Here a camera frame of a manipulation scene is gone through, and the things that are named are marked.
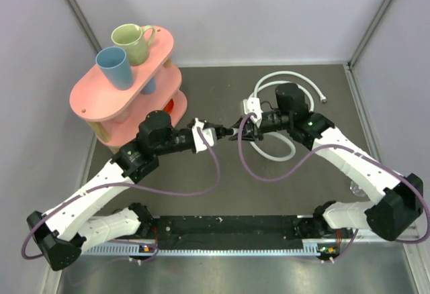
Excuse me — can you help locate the white hose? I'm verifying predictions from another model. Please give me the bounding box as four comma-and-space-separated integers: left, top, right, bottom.
234, 69, 329, 162

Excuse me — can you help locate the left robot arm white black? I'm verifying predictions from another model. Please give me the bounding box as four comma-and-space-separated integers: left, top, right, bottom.
27, 111, 234, 271

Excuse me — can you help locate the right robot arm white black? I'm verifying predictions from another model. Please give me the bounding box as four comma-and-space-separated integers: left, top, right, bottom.
233, 83, 429, 241

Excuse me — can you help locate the orange bowl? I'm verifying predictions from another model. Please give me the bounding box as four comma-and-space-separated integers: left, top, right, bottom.
163, 99, 175, 114

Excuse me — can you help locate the small blue cup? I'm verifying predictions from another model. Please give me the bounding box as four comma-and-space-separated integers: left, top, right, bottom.
140, 77, 156, 95

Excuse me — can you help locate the pink three-tier shelf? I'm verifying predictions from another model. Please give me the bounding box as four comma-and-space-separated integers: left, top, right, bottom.
69, 26, 187, 151

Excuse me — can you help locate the clear plastic cup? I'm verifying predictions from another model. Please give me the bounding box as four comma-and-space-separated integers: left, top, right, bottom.
350, 181, 366, 197

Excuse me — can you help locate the green ceramic mug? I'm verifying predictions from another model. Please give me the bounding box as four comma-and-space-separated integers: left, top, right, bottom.
111, 23, 156, 66

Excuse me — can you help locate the blue plastic cup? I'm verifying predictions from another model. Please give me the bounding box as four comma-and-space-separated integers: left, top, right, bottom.
95, 46, 134, 91

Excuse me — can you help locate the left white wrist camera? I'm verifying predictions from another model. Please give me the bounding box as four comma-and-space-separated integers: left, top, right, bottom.
191, 118, 212, 153

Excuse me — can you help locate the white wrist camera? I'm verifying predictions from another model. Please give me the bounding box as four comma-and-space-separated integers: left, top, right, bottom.
191, 118, 212, 153
241, 97, 263, 128

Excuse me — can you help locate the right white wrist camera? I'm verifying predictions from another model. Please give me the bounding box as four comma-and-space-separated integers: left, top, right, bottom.
241, 97, 263, 128

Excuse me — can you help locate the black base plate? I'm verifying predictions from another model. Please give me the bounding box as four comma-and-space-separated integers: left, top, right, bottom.
154, 215, 335, 240

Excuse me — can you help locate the slotted cable duct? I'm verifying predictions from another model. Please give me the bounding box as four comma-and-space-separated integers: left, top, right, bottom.
82, 238, 340, 256

